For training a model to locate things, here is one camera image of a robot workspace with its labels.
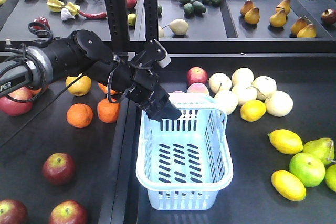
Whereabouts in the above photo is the yellow orange right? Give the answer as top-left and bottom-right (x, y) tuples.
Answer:
(68, 76), (92, 97)

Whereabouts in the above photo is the dark red apple back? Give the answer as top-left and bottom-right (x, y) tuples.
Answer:
(42, 153), (76, 185)

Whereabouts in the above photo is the red apple in right bin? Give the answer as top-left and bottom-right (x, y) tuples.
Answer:
(187, 67), (208, 86)

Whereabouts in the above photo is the white garlic bulb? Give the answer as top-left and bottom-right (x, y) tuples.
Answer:
(60, 8), (75, 21)

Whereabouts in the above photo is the pink red apple middle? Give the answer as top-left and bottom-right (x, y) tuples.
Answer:
(1, 87), (33, 116)

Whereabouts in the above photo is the small orange right lower left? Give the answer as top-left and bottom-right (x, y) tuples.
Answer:
(66, 103), (93, 129)

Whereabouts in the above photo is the yellow lemon by pears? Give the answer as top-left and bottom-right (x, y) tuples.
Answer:
(240, 100), (266, 122)

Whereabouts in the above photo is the green apple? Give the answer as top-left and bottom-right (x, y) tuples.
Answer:
(289, 152), (326, 187)

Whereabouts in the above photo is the yellow starfruit left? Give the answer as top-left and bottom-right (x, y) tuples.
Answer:
(46, 0), (65, 13)

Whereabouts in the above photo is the black upright post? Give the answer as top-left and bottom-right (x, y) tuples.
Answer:
(143, 0), (159, 49)
(104, 0), (130, 53)

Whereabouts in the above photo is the red bell pepper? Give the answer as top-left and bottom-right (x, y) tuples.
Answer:
(34, 17), (50, 29)

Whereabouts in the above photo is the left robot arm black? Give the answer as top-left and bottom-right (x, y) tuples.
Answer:
(1, 22), (181, 121)

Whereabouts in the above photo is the green pear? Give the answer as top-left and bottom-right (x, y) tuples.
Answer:
(302, 137), (335, 165)

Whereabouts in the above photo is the large orange far right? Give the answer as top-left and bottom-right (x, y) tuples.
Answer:
(98, 82), (119, 96)

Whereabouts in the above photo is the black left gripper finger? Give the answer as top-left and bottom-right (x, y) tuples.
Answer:
(147, 108), (169, 121)
(164, 101), (182, 120)

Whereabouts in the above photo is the dark red apple front right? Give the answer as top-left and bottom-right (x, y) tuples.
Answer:
(49, 200), (88, 224)

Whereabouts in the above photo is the dark red apple front left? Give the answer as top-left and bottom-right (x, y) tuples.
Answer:
(1, 199), (28, 224)

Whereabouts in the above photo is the yellow lemon lower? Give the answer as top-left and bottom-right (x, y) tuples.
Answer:
(271, 170), (307, 201)

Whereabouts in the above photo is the dark red apple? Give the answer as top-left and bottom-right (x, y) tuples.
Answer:
(1, 199), (28, 224)
(49, 200), (88, 224)
(42, 153), (76, 185)

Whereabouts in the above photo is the light blue plastic basket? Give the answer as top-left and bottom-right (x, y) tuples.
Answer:
(135, 93), (233, 210)

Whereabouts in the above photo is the yellow lemon upper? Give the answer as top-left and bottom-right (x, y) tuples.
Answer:
(267, 129), (303, 155)

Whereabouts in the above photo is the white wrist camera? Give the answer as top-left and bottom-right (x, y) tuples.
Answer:
(157, 54), (171, 68)

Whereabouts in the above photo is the yellow starfruit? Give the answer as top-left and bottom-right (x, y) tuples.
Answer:
(65, 2), (80, 16)
(46, 0), (65, 13)

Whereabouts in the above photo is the red chili pepper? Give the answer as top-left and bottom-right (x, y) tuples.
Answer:
(78, 11), (107, 20)

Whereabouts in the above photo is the pink peach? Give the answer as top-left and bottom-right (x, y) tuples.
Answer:
(187, 82), (209, 95)

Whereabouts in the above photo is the yellow starfruit right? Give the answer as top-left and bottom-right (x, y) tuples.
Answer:
(65, 2), (80, 16)

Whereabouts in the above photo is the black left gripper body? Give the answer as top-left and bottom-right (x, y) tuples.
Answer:
(128, 40), (169, 113)

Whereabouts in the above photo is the black upright post left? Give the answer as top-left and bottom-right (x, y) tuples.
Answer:
(104, 0), (130, 53)

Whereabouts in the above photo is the small orange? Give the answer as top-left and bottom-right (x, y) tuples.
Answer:
(97, 99), (120, 123)
(66, 103), (93, 129)

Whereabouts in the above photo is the black upright post right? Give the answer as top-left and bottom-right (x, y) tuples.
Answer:
(143, 0), (159, 49)

